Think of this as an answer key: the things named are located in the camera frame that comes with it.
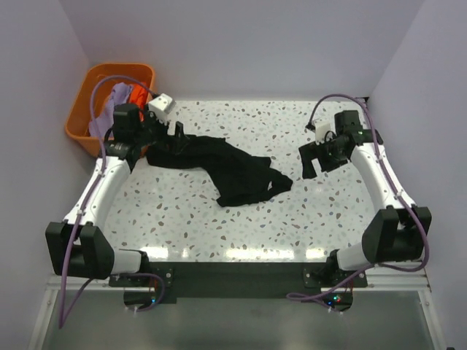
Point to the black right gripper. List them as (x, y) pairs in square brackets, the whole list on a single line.
[(309, 152)]

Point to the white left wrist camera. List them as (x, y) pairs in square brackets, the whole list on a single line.
[(162, 106)]

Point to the orange plastic basket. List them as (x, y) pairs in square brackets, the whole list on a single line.
[(76, 126)]

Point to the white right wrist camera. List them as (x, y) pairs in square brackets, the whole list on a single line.
[(320, 129)]

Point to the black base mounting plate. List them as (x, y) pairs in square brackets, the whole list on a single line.
[(306, 282)]

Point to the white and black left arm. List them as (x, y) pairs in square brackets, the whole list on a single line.
[(77, 244)]

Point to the black t shirt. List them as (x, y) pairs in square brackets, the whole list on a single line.
[(240, 178)]

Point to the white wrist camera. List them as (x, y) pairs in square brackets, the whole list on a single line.
[(162, 106), (320, 129)]

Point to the lavender t shirt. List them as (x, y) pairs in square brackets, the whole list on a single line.
[(119, 95)]

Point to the orange t shirt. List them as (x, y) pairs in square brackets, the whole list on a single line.
[(138, 96)]

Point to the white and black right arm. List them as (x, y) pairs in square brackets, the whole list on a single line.
[(398, 231)]

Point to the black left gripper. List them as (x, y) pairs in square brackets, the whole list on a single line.
[(168, 141)]

